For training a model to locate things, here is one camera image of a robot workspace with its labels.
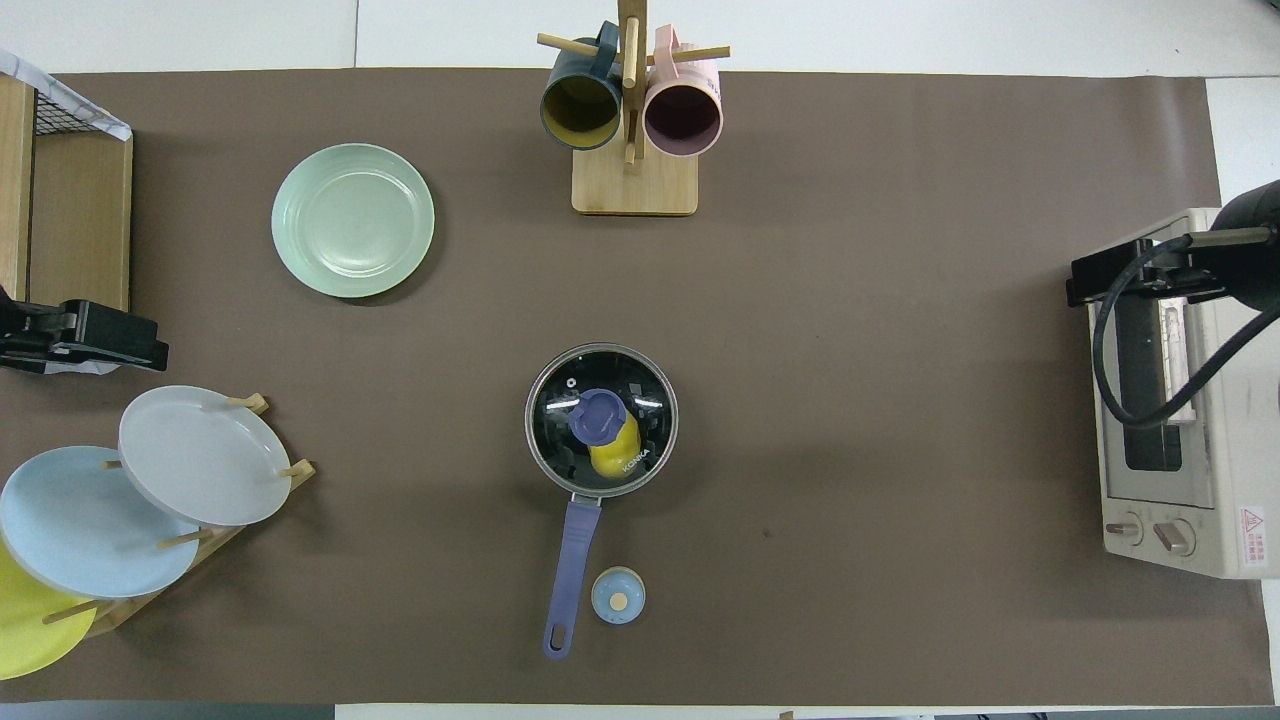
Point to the pink mug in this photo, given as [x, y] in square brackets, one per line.
[682, 118]

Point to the wooden mug tree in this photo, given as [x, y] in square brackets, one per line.
[634, 185]

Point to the beige toaster oven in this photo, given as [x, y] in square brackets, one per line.
[1230, 450]

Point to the small blue round dish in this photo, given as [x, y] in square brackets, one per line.
[618, 596]

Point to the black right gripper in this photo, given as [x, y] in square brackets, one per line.
[1120, 268]

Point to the wooden plate rack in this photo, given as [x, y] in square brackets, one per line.
[215, 545]

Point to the dark teal mug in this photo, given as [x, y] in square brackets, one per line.
[580, 105]

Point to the brown table mat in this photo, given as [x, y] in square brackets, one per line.
[850, 450]

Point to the light green plate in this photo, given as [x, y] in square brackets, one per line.
[352, 220]

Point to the yellow plate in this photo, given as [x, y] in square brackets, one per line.
[25, 630]

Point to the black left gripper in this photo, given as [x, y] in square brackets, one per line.
[110, 335]

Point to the glass lid purple knob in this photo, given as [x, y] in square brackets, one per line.
[597, 415]

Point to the light blue plate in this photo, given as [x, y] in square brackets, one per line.
[80, 525]

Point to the grey plate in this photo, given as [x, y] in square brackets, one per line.
[205, 455]

